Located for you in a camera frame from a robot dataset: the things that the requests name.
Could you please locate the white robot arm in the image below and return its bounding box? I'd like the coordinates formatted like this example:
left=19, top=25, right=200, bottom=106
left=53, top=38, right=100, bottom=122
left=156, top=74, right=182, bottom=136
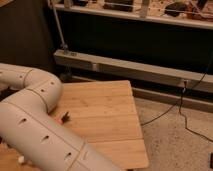
left=0, top=63, right=124, bottom=171

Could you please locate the orange toy carrot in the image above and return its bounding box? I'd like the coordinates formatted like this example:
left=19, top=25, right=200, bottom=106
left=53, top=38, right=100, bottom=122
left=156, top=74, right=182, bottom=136
left=57, top=112, right=70, bottom=124

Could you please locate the metal stand pole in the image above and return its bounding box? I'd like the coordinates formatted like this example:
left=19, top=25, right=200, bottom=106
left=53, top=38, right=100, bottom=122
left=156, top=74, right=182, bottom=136
left=50, top=0, right=69, bottom=54

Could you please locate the white tube with label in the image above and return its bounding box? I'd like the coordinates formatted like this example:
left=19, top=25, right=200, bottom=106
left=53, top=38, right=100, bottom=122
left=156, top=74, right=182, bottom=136
left=18, top=155, right=28, bottom=165

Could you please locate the black cable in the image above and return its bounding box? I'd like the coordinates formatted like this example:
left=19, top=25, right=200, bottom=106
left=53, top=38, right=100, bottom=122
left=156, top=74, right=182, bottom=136
left=139, top=53, right=213, bottom=144

